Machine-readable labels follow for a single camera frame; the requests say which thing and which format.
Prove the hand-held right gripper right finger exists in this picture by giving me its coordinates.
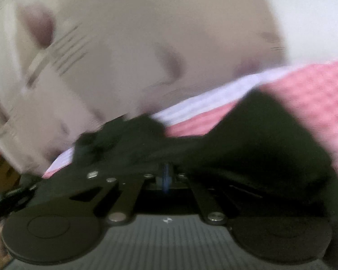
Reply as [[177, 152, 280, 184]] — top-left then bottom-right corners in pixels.
[[167, 162, 227, 226]]

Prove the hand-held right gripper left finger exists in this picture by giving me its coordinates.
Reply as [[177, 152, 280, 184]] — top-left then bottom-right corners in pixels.
[[69, 162, 168, 226]]

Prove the black jacket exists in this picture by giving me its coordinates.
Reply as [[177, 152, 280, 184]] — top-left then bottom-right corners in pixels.
[[42, 88, 338, 216]]

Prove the pink checked bedsheet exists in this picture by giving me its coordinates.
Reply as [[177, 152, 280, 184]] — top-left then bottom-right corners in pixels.
[[42, 52, 338, 200]]

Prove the beige leaf print curtain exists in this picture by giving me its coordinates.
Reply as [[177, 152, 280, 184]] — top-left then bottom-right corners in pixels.
[[0, 0, 288, 175]]

